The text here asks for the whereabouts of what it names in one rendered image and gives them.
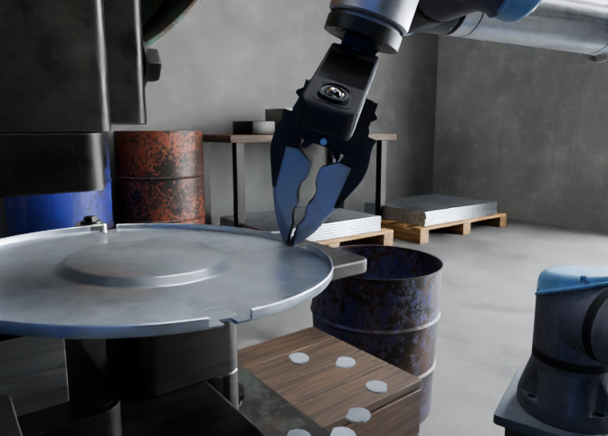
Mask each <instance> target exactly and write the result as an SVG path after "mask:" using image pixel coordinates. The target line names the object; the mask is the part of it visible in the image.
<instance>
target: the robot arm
mask: <svg viewBox="0 0 608 436"><path fill-rule="evenodd" d="M329 8H330V10H331V12H330V13H328V18H327V20H326V23H325V26H324V29H325V30H326V31H327V32H328V33H330V34H332V35H334V36H336V37H337V38H339V39H340V40H341V41H342V42H341V44H338V43H332V44H331V46H330V47H329V49H328V51H327V53H326V55H325V56H324V58H323V60H322V62H321V63H320V65H319V66H318V68H317V70H316V71H315V73H314V75H313V77H312V78H311V79H309V80H307V79H306V81H305V84H304V87H303V88H300V89H298V90H296V93H297V94H298V96H299V98H298V100H297V102H296V103H295V105H294V106H293V108H292V110H289V109H283V110H282V117H281V120H280V123H279V125H278V126H277V128H276V130H275V132H274V134H273V137H272V141H271V179H272V186H273V197H274V207H275V214H276V220H277V224H278V227H279V230H280V235H281V237H282V240H283V241H284V242H286V243H289V241H290V236H291V233H292V230H293V227H294V223H295V222H294V213H295V208H296V207H297V205H298V203H299V188H300V186H301V183H302V182H303V181H304V180H305V179H306V178H307V177H308V175H309V171H310V168H311V166H312V164H311V161H310V160H309V158H308V157H307V155H306V154H305V153H304V152H303V148H307V147H309V146H310V145H312V144H313V143H314V144H317V145H320V146H323V147H327V148H330V149H331V150H332V153H333V157H334V158H335V159H338V161H337V162H336V163H333V164H328V165H325V166H322V167H321V168H320V169H319V171H318V174H317V177H316V188H317V190H316V193H315V196H314V197H313V198H312V199H311V200H310V201H309V203H308V204H307V207H306V213H305V216H304V218H303V219H302V221H301V222H300V223H299V224H298V226H297V227H296V230H295V232H294V234H293V237H292V240H291V243H290V244H292V245H297V244H299V243H300V242H302V241H304V240H306V239H307V238H308V237H309V236H310V235H312V234H313V233H314V232H315V231H316V230H317V229H318V228H319V227H320V226H321V225H322V224H323V223H324V222H325V221H326V220H327V219H328V217H329V216H330V215H331V214H332V213H333V212H335V211H336V209H337V208H338V207H339V206H340V205H341V204H342V203H343V202H344V201H345V200H346V199H347V198H348V197H349V196H350V194H351V193H352V192H353V191H354V190H355V189H356V188H357V187H358V185H359V184H360V183H361V181H362V180H363V178H364V176H365V174H366V171H367V168H368V166H369V162H370V156H371V151H372V149H373V146H374V145H375V143H376V140H375V139H373V138H370V137H368V135H369V129H370V123H371V122H372V121H375V120H377V116H376V114H375V111H376V108H377V106H378V104H377V103H374V101H373V100H369V99H367V98H366V97H367V95H368V92H369V90H370V87H371V85H372V82H373V79H374V76H375V71H376V68H377V65H378V63H379V58H378V56H376V55H377V54H378V53H379V52H381V53H387V54H396V53H397V51H398V49H399V46H400V43H401V41H402V37H401V36H407V35H410V34H412V33H434V34H442V35H447V36H454V37H460V38H468V39H475V40H482V41H489V42H496V43H509V44H516V45H524V46H530V47H537V48H545V49H551V50H559V51H566V52H578V53H579V54H580V55H581V56H582V57H583V58H584V59H585V60H587V61H589V62H596V63H604V64H608V0H331V2H330V5H329ZM303 139H304V140H303ZM301 140H303V142H302V144H301ZM340 154H341V155H344V156H343V157H342V158H340ZM535 295H536V305H535V316H534V328H533V340H532V352H531V356H530V358H529V359H528V362H527V365H526V367H525V369H524V371H523V373H522V375H521V376H520V378H519V380H518V389H517V400H518V403H519V405H520V406H521V407H522V408H523V409H524V410H525V411H526V412H527V413H528V414H530V415H531V416H533V417H534V418H536V419H538V420H539V421H541V422H543V423H546V424H548V425H550V426H553V427H556V428H558V429H561V430H564V431H571V432H576V433H582V434H605V433H608V268H603V267H594V266H559V267H552V268H548V269H545V270H543V271H541V272H540V274H539V276H538V279H537V291H536V292H535Z"/></svg>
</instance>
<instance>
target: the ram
mask: <svg viewBox="0 0 608 436"><path fill-rule="evenodd" d="M161 66H162V63H161V60H160V56H159V52H158V50H157V49H152V48H147V46H146V44H145V41H144V40H143V35H142V17H141V0H0V133H110V132H111V126H115V125H146V124H147V110H146V91H145V87H146V85H147V82H148V81H150V82H153V81H158V80H159V78H160V72H161Z"/></svg>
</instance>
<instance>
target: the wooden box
mask: <svg viewBox="0 0 608 436"><path fill-rule="evenodd" d="M293 353H303V354H306V355H307V356H308V357H309V360H308V362H307V363H305V364H302V365H294V364H293V363H292V362H291V361H290V359H289V355H291V354H293ZM344 356H345V357H350V358H353V359H354V360H355V361H356V364H355V366H353V367H351V368H347V369H345V368H339V367H337V366H336V362H337V359H338V358H339V357H344ZM237 363H238V364H239V365H241V366H242V367H244V368H245V369H246V370H248V371H249V372H250V373H251V374H253V375H254V376H256V377H257V378H258V379H260V380H261V381H262V382H264V383H265V384H267V385H268V386H269V387H270V388H271V389H272V390H274V391H275V392H276V393H278V394H279V395H280V396H282V397H283V398H284V399H286V400H287V401H288V402H290V403H291V404H293V405H294V406H295V407H297V408H298V409H299V410H301V411H302V412H304V413H305V414H306V415H307V416H308V417H309V418H311V419H312V420H313V421H314V422H316V423H317V424H319V425H320V426H321V427H323V428H324V429H325V430H327V431H328V432H330V433H331V432H332V430H333V428H335V427H346V428H349V429H350V430H352V431H354V432H355V434H356V436H419V434H418V433H419V432H420V410H421V389H420V388H419V387H421V386H422V379H421V378H418V377H416V376H414V375H412V374H409V373H407V372H405V371H404V370H402V369H400V368H398V367H396V366H394V365H389V364H388V363H387V362H385V361H383V360H381V359H379V358H377V357H375V356H373V355H370V354H368V353H366V352H364V351H362V350H360V349H358V348H356V347H354V346H351V345H350V344H348V343H346V342H344V341H342V340H339V339H337V338H335V337H333V336H331V335H329V334H327V333H325V332H323V331H321V330H319V329H317V328H315V327H309V328H305V329H302V330H300V331H297V332H294V333H291V334H288V335H285V336H280V337H277V338H274V339H272V340H269V341H265V342H262V343H259V344H257V345H254V346H249V347H245V348H243V349H240V350H237ZM374 380H376V381H382V382H384V383H386V385H387V393H372V392H369V391H368V390H367V389H366V383H368V382H369V381H374ZM356 407H358V408H365V409H367V410H368V411H369V412H370V413H371V417H370V419H369V420H368V421H367V422H363V423H352V422H349V421H347V420H346V416H347V413H348V411H349V409H351V408H356Z"/></svg>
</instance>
